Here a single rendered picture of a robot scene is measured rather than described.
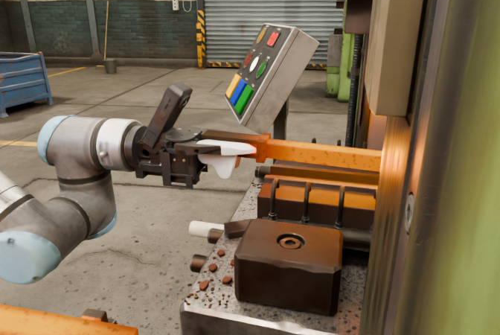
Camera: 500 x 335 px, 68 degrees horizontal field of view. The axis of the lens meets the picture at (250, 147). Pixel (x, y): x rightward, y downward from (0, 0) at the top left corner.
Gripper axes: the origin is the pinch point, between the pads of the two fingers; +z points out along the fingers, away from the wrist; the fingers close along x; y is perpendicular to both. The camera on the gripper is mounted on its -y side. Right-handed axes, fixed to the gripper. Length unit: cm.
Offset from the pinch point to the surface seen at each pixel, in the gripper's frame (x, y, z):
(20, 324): 34.6, 4.9, -10.9
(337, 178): -1.6, 5.3, 13.6
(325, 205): 7.5, 5.3, 12.3
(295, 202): 7.5, 5.4, 8.3
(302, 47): -43.5, -10.8, 2.6
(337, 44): -516, 25, -1
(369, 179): -1.7, 5.1, 18.4
